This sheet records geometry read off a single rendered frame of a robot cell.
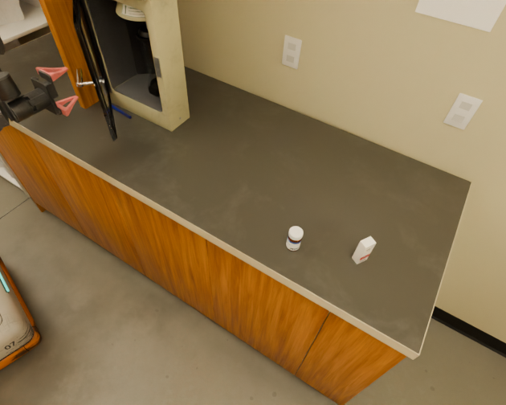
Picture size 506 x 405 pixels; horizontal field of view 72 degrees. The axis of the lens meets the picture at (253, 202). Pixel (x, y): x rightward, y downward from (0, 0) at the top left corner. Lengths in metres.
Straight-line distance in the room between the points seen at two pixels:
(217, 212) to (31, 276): 1.45
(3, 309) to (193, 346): 0.86
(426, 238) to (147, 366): 1.38
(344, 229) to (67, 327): 1.51
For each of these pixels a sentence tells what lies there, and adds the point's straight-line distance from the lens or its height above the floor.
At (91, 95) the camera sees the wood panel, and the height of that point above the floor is 0.98.
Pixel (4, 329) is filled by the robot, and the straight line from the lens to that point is 1.91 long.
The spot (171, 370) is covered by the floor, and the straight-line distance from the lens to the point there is 1.90.
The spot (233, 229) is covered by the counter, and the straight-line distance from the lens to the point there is 1.08.
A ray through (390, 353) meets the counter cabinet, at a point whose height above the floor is 0.81.
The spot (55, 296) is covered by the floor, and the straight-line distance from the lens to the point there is 2.22.
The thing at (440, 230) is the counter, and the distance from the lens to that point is 1.26.
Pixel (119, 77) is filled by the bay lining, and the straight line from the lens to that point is 1.55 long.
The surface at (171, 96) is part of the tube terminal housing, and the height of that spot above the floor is 1.08.
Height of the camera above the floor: 1.82
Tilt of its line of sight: 51 degrees down
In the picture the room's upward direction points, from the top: 4 degrees clockwise
